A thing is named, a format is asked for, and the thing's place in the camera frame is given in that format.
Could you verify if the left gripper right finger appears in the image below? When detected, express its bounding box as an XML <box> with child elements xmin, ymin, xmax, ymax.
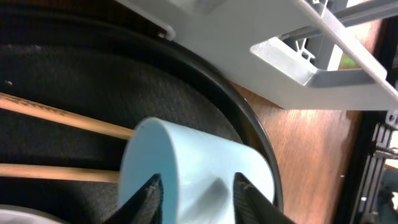
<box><xmin>233</xmin><ymin>172</ymin><xmax>294</xmax><ymax>224</ymax></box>

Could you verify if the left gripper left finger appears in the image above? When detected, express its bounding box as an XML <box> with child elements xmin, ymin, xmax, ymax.
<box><xmin>103</xmin><ymin>174</ymin><xmax>164</xmax><ymax>224</ymax></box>

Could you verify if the light blue cup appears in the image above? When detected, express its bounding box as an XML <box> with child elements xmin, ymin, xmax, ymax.
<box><xmin>118</xmin><ymin>118</ymin><xmax>275</xmax><ymax>223</ymax></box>

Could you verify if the grey dishwasher rack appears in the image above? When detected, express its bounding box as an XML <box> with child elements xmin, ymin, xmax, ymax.
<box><xmin>120</xmin><ymin>0</ymin><xmax>397</xmax><ymax>110</ymax></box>

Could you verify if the grey plate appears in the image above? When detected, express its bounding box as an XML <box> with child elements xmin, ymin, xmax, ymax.
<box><xmin>1</xmin><ymin>205</ymin><xmax>67</xmax><ymax>224</ymax></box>

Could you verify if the right wooden chopstick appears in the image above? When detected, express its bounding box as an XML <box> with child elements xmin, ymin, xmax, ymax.
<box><xmin>1</xmin><ymin>163</ymin><xmax>119</xmax><ymax>183</ymax></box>

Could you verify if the wooden chopstick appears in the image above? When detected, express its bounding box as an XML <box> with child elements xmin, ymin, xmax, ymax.
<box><xmin>1</xmin><ymin>163</ymin><xmax>119</xmax><ymax>183</ymax></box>
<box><xmin>1</xmin><ymin>93</ymin><xmax>134</xmax><ymax>140</ymax></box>

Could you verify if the black round tray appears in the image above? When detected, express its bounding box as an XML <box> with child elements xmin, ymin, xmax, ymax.
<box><xmin>1</xmin><ymin>2</ymin><xmax>284</xmax><ymax>223</ymax></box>

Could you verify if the left wooden chopstick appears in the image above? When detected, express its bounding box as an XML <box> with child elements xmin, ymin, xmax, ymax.
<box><xmin>1</xmin><ymin>93</ymin><xmax>134</xmax><ymax>140</ymax></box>

